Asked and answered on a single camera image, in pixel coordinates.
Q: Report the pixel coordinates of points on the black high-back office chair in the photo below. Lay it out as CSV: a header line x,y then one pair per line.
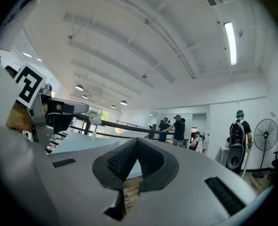
x,y
196,135

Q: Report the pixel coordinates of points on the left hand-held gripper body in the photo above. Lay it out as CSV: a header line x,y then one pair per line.
x,y
27,86

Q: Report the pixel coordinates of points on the person's left hand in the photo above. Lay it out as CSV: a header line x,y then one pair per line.
x,y
18,118

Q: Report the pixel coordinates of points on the pale green vase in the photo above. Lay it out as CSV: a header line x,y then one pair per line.
x,y
94,136

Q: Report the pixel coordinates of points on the black metal railing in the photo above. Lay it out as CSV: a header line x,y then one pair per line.
x,y
86,126

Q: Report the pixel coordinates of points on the beige cloth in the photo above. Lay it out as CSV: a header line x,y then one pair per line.
x,y
197,143

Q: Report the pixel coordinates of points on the black standing fan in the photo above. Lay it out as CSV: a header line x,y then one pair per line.
x,y
265,134

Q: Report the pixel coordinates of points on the white side table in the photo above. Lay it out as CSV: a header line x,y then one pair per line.
x,y
221,153

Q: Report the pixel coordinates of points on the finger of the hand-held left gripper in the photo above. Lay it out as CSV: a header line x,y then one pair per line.
x,y
65,107

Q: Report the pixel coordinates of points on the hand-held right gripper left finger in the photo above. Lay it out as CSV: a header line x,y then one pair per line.
x,y
87,178

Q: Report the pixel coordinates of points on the fluorescent tube ceiling light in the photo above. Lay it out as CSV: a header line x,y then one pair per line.
x,y
231,43

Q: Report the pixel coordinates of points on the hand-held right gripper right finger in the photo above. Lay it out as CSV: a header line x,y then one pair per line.
x,y
188,185

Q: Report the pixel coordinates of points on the black round-holed device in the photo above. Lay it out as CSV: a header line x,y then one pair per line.
x,y
235,158

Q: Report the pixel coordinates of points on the large glass window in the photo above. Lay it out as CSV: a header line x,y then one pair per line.
x,y
103,114

